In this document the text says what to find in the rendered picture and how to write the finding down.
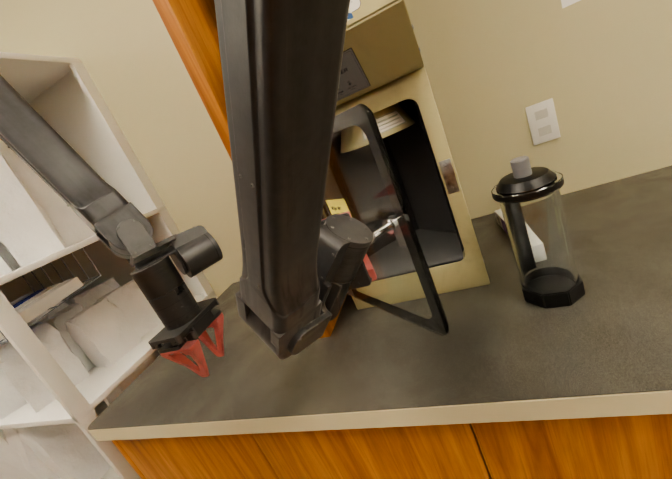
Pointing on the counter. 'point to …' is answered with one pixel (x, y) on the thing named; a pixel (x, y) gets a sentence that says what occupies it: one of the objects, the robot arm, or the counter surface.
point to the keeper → (449, 176)
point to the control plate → (351, 70)
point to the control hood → (383, 43)
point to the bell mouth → (392, 120)
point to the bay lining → (420, 175)
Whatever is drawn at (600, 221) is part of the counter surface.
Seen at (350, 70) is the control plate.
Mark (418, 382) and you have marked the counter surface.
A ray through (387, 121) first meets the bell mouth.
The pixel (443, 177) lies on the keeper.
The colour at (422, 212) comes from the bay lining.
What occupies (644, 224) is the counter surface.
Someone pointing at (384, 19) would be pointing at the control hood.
